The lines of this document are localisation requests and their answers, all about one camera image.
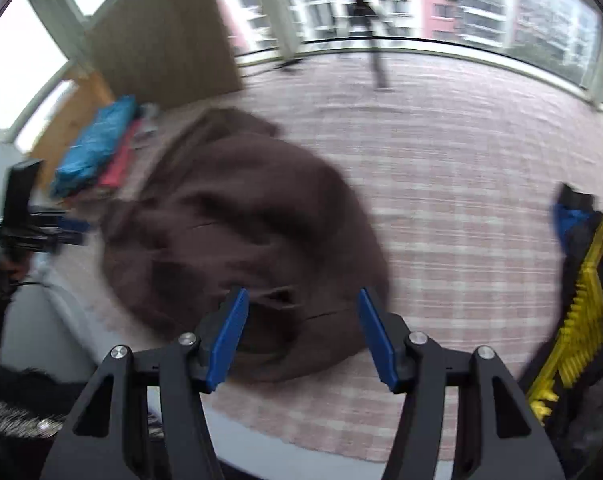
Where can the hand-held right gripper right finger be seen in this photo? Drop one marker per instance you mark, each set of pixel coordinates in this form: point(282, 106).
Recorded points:
point(379, 340)

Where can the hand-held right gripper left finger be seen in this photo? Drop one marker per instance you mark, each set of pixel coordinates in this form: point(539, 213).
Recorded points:
point(229, 340)

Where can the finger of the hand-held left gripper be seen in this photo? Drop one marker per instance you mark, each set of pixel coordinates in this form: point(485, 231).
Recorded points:
point(66, 227)

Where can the brown long-sleeve shirt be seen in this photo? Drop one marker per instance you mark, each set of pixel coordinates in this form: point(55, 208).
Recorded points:
point(231, 200)

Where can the stack of folded clothes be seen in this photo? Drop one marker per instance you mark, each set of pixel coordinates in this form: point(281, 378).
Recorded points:
point(96, 145)

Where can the person's left hand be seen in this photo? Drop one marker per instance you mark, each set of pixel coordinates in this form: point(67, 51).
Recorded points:
point(14, 270)

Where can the pink folded garment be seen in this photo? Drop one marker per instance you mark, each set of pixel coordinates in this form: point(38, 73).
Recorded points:
point(119, 165)

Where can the pine wood panel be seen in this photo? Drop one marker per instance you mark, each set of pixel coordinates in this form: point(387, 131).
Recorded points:
point(69, 120)

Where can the person's black fuzzy sweater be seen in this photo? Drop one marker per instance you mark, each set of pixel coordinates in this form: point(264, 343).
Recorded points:
point(11, 385)

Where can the black and yellow jacket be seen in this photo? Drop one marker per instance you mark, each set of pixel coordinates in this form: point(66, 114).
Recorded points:
point(586, 310)

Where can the light wooden board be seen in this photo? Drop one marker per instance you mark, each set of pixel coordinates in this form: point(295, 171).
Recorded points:
point(166, 30)

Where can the black tripod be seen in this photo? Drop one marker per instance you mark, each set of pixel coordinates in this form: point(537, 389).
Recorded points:
point(376, 60)

